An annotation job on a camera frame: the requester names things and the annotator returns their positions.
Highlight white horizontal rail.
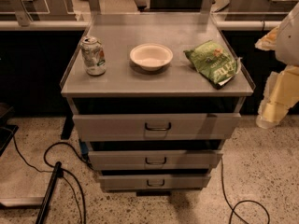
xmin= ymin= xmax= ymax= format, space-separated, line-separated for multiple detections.
xmin=0 ymin=21 xmax=280 ymax=31

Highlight grey drawer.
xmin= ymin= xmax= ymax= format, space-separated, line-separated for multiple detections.
xmin=89 ymin=150 xmax=221 ymax=171
xmin=99 ymin=174 xmax=210 ymax=191
xmin=73 ymin=113 xmax=241 ymax=141

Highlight grey bottom drawer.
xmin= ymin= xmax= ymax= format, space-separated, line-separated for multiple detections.
xmin=99 ymin=174 xmax=210 ymax=191

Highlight grey metal drawer cabinet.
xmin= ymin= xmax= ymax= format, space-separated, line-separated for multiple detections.
xmin=59 ymin=12 xmax=256 ymax=198

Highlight black floor cable right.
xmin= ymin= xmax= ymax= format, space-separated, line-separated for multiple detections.
xmin=220 ymin=159 xmax=271 ymax=224

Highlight grey top drawer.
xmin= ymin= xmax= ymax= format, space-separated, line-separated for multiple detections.
xmin=73 ymin=113 xmax=241 ymax=141

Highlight green chip bag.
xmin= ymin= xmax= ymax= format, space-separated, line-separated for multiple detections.
xmin=184 ymin=40 xmax=240 ymax=89

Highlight black power strip bar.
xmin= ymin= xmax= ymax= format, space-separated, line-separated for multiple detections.
xmin=36 ymin=161 xmax=63 ymax=224

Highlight dark object at left edge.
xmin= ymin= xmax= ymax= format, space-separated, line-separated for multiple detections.
xmin=0 ymin=102 xmax=19 ymax=157

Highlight white paper bowl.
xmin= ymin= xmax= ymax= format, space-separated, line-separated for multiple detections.
xmin=130 ymin=43 xmax=173 ymax=71

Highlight crushed white soda can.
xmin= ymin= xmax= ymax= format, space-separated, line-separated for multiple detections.
xmin=80 ymin=35 xmax=107 ymax=76

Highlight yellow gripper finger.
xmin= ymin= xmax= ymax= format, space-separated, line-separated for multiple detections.
xmin=255 ymin=26 xmax=278 ymax=51

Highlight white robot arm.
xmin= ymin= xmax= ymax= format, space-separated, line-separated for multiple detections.
xmin=255 ymin=3 xmax=299 ymax=129

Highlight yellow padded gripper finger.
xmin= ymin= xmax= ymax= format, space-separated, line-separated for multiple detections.
xmin=256 ymin=65 xmax=299 ymax=129

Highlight black floor cable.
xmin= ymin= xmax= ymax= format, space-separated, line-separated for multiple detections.
xmin=0 ymin=126 xmax=92 ymax=224
xmin=220 ymin=159 xmax=271 ymax=224

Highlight black floor cable left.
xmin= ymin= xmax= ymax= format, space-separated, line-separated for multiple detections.
xmin=0 ymin=126 xmax=92 ymax=224

